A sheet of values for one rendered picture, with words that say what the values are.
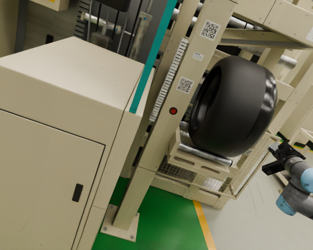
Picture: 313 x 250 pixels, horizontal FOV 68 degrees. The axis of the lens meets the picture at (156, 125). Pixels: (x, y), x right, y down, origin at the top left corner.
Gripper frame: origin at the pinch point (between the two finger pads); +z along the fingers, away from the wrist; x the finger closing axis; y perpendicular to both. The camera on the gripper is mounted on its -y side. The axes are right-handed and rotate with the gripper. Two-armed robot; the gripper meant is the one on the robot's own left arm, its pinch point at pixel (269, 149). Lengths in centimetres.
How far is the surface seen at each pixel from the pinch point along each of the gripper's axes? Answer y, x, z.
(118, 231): -118, 12, 34
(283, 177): -19, -163, 194
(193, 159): -32.5, 18.2, 13.9
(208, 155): -25.4, 13.0, 15.9
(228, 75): 13.3, 38.1, 8.5
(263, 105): 13.0, 17.7, 1.6
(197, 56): 10, 55, 14
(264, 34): 49, 29, 51
